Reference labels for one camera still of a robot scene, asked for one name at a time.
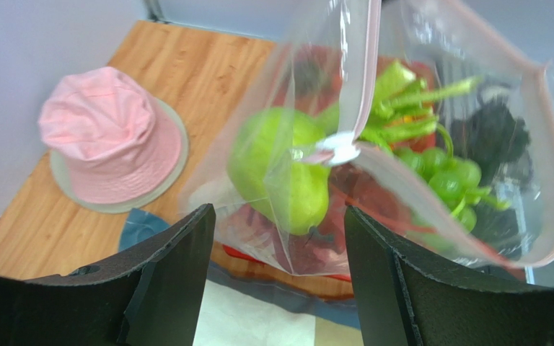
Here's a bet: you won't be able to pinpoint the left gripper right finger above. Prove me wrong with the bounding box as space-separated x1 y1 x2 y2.
344 206 554 345

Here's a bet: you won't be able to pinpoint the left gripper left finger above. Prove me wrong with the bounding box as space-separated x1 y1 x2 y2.
0 204 216 345

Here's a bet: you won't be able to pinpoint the red toy lobster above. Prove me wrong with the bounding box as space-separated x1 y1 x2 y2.
219 45 527 282

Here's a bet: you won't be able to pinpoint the green toy grapes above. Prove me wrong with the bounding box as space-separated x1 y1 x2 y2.
393 125 511 234

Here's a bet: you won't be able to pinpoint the green toy apple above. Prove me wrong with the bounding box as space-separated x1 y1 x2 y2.
227 107 330 236

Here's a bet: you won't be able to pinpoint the clear zip top bag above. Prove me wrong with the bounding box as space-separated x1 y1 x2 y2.
177 1 554 276

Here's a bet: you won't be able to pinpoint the toy celery stalk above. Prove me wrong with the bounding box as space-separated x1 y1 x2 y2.
315 59 480 154

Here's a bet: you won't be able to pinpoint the plaid patchwork pillow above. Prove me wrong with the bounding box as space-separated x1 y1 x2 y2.
133 234 363 345

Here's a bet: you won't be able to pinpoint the red plastic tray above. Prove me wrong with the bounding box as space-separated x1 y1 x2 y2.
221 244 351 283

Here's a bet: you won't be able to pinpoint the pink bucket hat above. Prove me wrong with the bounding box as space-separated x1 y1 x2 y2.
38 66 190 214

